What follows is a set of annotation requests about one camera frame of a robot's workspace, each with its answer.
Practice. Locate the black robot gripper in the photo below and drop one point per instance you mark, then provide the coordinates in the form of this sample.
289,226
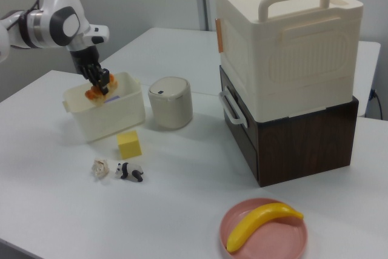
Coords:
85,59

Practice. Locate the orange topped bread loaf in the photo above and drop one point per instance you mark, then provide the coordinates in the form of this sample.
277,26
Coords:
97,96

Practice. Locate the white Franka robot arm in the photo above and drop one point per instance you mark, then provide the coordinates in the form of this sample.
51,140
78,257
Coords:
57,25

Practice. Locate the cream plastic basket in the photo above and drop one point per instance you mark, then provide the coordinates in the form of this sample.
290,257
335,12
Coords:
103,119

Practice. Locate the yellow foam cube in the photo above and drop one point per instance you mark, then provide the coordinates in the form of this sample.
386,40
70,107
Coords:
129,145

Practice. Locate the small cream lidded trash can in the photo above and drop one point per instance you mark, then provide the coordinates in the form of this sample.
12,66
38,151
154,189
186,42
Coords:
171,104

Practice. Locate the crumpled beige paper ball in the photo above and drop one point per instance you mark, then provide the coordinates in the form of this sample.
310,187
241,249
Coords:
100,168

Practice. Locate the black and white panda toy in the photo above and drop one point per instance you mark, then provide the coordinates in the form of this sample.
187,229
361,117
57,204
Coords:
130,171

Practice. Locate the yellow toy banana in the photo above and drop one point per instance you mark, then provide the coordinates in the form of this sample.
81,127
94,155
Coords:
257,222

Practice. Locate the dark wood drawer cabinet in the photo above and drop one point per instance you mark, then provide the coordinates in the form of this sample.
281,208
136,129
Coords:
303,150

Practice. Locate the pink plate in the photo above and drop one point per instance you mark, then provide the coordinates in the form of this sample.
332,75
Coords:
272,234

